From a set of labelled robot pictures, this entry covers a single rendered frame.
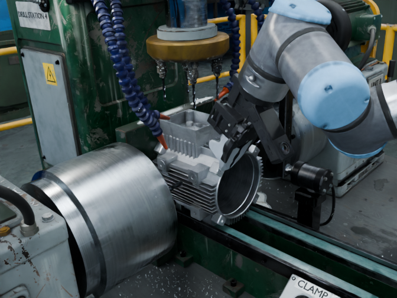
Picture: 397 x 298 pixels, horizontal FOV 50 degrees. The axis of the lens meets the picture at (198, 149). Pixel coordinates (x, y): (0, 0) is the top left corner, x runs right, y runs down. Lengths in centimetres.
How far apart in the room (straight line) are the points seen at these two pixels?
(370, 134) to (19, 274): 55
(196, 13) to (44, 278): 57
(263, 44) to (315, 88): 15
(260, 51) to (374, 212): 76
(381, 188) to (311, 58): 91
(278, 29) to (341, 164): 73
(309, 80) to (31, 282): 47
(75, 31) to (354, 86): 62
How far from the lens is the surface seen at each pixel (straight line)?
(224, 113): 79
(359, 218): 129
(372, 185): 148
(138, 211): 74
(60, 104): 109
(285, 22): 67
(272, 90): 72
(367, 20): 140
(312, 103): 58
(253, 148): 97
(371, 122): 70
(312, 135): 114
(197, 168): 91
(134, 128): 97
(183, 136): 96
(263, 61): 70
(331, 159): 133
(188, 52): 87
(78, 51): 100
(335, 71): 59
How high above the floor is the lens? 148
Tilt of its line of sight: 23 degrees down
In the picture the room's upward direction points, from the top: 3 degrees counter-clockwise
